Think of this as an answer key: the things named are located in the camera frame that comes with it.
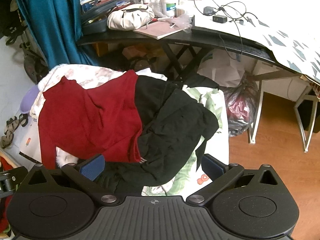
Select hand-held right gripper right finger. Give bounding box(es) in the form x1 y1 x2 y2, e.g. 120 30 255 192
186 154 279 207

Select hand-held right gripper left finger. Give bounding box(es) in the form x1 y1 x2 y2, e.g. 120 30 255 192
27 154 119 207

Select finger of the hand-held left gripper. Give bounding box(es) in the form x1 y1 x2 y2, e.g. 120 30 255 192
0 166 28 200

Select red sweater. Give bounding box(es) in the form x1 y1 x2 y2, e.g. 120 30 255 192
37 69 143 170

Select white paper sheet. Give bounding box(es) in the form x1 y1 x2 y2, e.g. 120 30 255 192
19 122 42 163

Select red fabric item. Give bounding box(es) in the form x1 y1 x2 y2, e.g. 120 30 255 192
0 155 18 233

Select black pants with white stripes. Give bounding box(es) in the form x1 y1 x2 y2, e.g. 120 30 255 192
96 74 220 193

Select dark plastic trash bag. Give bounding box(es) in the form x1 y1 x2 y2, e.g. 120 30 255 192
222 71 260 137

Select purple plastic basin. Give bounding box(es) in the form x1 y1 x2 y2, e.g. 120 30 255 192
20 85 42 113

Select white plastic bag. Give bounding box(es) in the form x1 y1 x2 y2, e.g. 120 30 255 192
197 51 253 85

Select black desk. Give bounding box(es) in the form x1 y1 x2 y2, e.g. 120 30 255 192
76 15 283 80

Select dark laptop bag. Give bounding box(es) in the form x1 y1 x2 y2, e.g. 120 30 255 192
80 2 118 35

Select clear plastic wrap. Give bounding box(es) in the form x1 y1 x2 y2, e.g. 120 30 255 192
175 14 193 33

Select pink notebook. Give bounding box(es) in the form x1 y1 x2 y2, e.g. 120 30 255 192
132 20 184 40

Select cream fabric bag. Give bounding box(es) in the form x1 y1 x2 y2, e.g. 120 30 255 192
107 5 155 31

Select teal curtain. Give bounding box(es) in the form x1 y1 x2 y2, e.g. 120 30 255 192
11 0 100 70

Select white bottle with green label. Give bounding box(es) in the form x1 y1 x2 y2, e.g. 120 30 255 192
162 0 178 18

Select white metal table frame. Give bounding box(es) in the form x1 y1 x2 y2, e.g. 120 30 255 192
247 66 318 153

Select black cable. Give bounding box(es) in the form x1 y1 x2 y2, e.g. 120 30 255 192
194 0 258 57

